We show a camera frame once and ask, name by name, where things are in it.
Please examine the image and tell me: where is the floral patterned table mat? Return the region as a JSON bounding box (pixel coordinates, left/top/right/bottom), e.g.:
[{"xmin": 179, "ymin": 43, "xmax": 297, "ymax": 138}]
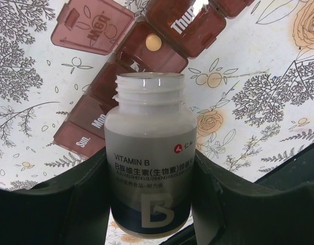
[{"xmin": 0, "ymin": 0, "xmax": 314, "ymax": 245}]

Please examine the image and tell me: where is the white pill bottle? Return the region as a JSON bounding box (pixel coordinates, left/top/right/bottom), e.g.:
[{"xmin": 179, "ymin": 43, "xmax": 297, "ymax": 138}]
[{"xmin": 104, "ymin": 72, "xmax": 197, "ymax": 239}]

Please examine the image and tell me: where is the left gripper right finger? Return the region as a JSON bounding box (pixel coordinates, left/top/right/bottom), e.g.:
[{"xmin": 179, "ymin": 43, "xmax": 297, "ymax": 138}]
[{"xmin": 192, "ymin": 144, "xmax": 314, "ymax": 244}]

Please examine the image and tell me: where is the small tan pill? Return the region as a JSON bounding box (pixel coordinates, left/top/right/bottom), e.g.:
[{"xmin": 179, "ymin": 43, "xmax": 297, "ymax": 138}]
[{"xmin": 145, "ymin": 33, "xmax": 162, "ymax": 52}]

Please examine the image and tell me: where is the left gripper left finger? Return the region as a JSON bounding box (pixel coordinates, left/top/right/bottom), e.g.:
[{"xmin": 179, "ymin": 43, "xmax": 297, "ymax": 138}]
[{"xmin": 0, "ymin": 149, "xmax": 111, "ymax": 244}]

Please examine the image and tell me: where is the red weekly pill organizer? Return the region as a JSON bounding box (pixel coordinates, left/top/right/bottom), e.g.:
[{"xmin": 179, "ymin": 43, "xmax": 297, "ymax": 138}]
[{"xmin": 51, "ymin": 1, "xmax": 251, "ymax": 157}]

